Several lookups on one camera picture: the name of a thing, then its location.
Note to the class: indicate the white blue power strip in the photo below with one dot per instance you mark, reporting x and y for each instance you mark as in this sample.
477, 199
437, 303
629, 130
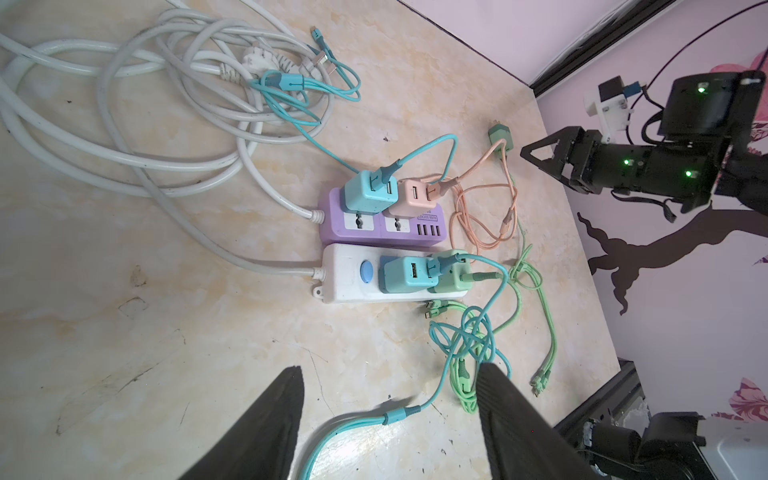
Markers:
353, 274

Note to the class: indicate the green charger plug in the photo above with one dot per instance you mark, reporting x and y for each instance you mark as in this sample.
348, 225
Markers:
454, 279
499, 131

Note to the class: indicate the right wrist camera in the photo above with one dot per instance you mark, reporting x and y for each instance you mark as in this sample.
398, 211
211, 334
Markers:
608, 102

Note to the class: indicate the light teal charger plug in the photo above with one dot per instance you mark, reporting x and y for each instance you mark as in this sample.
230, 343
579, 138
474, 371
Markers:
367, 193

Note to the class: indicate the dark teal charger plug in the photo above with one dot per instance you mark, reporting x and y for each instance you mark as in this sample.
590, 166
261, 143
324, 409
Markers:
407, 274

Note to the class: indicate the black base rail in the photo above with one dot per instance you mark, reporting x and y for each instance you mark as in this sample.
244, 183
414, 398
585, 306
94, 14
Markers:
592, 428

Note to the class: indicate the purple power strip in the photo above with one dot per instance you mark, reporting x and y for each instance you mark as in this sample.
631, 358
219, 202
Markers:
339, 226

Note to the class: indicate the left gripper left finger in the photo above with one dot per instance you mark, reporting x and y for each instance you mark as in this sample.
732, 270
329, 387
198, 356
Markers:
262, 442

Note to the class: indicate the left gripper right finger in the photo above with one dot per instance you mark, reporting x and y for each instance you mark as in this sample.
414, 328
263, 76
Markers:
519, 442

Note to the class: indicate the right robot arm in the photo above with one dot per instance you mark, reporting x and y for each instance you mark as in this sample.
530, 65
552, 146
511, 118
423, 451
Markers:
700, 163

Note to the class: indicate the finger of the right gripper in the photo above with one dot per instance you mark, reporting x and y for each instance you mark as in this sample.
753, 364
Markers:
552, 166
562, 141

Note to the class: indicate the pink charger plug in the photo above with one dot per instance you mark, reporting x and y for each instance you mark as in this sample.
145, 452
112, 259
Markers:
413, 200

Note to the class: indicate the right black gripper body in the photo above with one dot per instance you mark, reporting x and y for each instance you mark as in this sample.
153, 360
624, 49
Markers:
583, 146

